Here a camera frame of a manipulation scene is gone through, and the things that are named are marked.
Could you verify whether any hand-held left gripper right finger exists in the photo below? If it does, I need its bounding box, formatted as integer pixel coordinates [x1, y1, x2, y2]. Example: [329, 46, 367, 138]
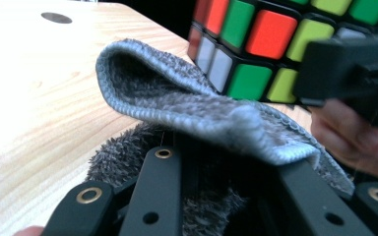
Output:
[228, 154, 279, 199]

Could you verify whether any black puzzle cube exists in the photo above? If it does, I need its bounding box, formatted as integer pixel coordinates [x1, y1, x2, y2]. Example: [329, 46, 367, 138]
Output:
[186, 0, 378, 104]

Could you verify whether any grey round table grommet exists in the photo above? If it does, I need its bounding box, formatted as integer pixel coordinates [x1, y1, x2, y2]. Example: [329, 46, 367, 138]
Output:
[40, 12, 73, 25]

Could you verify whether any grey fluffy cloth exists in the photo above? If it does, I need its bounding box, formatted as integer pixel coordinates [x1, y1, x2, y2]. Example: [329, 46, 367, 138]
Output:
[85, 38, 356, 236]

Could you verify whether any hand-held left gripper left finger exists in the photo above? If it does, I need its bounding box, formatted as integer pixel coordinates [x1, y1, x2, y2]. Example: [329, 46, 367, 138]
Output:
[176, 133, 231, 199]

